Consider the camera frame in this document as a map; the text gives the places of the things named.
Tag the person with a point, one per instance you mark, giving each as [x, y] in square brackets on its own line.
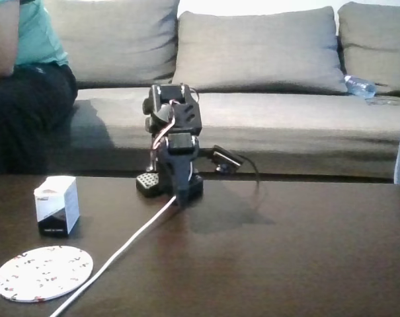
[34, 109]

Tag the gray sofa back cushion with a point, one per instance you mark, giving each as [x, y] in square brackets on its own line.
[259, 49]
[120, 39]
[375, 39]

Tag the round white patterned coaster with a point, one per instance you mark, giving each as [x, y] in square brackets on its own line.
[42, 274]

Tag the gray fabric sofa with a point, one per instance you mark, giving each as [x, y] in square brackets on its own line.
[285, 125]

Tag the white servo box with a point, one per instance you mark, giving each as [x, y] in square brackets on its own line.
[56, 204]

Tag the clear plastic water bottle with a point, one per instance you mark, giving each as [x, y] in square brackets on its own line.
[360, 86]

